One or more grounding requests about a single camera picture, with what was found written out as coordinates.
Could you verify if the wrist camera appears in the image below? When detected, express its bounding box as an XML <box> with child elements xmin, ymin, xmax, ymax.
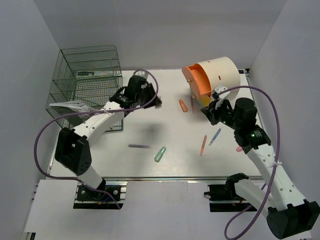
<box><xmin>212</xmin><ymin>84</ymin><xmax>230</xmax><ymax>108</ymax></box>
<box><xmin>132</xmin><ymin>69</ymin><xmax>149</xmax><ymax>79</ymax></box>

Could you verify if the grey setup guide booklet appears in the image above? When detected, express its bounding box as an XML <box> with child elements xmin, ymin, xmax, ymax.
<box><xmin>49</xmin><ymin>100</ymin><xmax>97</xmax><ymax>129</ymax></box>

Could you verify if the green wire mesh rack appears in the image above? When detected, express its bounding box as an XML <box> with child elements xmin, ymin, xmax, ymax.
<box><xmin>46</xmin><ymin>45</ymin><xmax>123</xmax><ymax>119</ymax></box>

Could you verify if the small white eraser box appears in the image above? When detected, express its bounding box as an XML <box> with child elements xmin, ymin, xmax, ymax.
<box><xmin>155</xmin><ymin>103</ymin><xmax>162</xmax><ymax>109</ymax></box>

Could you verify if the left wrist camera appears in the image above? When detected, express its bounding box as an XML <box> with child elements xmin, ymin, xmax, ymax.
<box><xmin>132</xmin><ymin>69</ymin><xmax>149</xmax><ymax>79</ymax></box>

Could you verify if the blue pen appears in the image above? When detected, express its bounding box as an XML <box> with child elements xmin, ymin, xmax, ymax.
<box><xmin>208</xmin><ymin>128</ymin><xmax>222</xmax><ymax>146</ymax></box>

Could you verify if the purple pink pen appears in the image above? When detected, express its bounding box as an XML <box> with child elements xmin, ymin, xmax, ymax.
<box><xmin>190</xmin><ymin>96</ymin><xmax>195</xmax><ymax>114</ymax></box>

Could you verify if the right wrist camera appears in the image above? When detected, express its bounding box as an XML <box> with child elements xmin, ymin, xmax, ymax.
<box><xmin>212</xmin><ymin>84</ymin><xmax>230</xmax><ymax>108</ymax></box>

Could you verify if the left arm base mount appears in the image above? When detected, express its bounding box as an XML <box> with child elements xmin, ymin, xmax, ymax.
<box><xmin>73</xmin><ymin>181</ymin><xmax>127</xmax><ymax>210</ymax></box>

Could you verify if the dark purple pen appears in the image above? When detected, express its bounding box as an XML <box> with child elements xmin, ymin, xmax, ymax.
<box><xmin>128</xmin><ymin>144</ymin><xmax>151</xmax><ymax>149</ymax></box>

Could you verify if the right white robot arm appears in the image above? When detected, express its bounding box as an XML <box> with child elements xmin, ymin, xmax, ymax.
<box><xmin>201</xmin><ymin>97</ymin><xmax>320</xmax><ymax>240</ymax></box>

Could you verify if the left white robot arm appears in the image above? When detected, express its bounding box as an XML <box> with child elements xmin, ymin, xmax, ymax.
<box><xmin>54</xmin><ymin>75</ymin><xmax>162</xmax><ymax>200</ymax></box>

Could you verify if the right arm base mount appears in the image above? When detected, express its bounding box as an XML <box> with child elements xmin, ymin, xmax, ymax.
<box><xmin>203</xmin><ymin>184</ymin><xmax>250</xmax><ymax>213</ymax></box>

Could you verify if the orange pink pen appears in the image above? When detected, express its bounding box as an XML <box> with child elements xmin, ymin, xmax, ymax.
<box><xmin>199</xmin><ymin>134</ymin><xmax>207</xmax><ymax>156</ymax></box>

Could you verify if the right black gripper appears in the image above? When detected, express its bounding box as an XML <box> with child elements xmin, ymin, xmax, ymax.
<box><xmin>201</xmin><ymin>97</ymin><xmax>242</xmax><ymax>130</ymax></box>

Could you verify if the green highlighter cap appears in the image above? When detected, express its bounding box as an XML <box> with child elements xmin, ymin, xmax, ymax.
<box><xmin>154</xmin><ymin>146</ymin><xmax>167</xmax><ymax>163</ymax></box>

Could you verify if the round white drawer organizer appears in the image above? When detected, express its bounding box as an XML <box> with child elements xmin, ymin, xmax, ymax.
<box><xmin>181</xmin><ymin>56</ymin><xmax>241</xmax><ymax>107</ymax></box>

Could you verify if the orange highlighter cap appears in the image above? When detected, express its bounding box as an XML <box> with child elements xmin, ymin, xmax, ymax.
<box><xmin>178</xmin><ymin>99</ymin><xmax>188</xmax><ymax>113</ymax></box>

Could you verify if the pink highlighter cap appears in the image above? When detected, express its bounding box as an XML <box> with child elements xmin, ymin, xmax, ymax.
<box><xmin>236</xmin><ymin>146</ymin><xmax>243</xmax><ymax>152</ymax></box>

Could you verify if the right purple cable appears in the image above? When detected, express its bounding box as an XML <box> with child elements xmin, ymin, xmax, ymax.
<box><xmin>217</xmin><ymin>85</ymin><xmax>280</xmax><ymax>240</ymax></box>

